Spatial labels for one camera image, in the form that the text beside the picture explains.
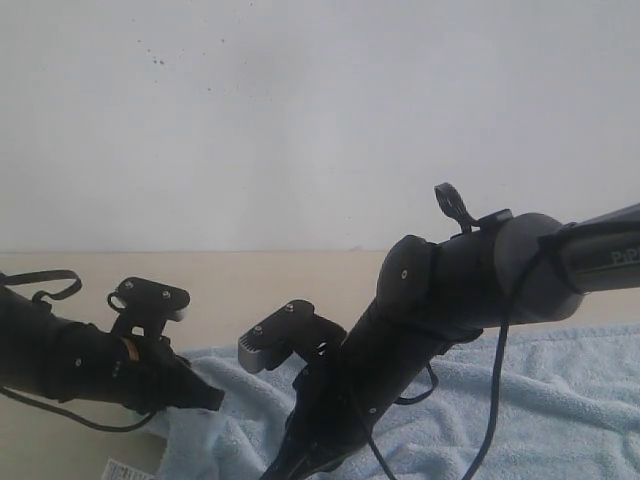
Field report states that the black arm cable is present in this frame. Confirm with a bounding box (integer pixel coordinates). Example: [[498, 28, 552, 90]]
[[0, 269, 166, 432], [349, 182, 576, 480]]

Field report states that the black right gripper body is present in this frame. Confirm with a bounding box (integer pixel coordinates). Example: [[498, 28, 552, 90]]
[[284, 349, 380, 464]]

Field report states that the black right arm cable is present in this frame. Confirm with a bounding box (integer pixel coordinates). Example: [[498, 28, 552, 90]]
[[349, 182, 576, 480]]

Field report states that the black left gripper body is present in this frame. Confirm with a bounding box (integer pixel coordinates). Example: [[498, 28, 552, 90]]
[[112, 337, 191, 413]]

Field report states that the light blue terry towel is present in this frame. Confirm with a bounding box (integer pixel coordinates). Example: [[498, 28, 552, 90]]
[[149, 325, 639, 479]]

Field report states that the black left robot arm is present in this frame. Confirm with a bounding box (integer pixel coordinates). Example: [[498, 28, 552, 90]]
[[1, 270, 225, 414]]

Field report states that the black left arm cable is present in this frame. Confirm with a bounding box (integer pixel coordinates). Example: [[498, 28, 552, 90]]
[[0, 269, 166, 432]]

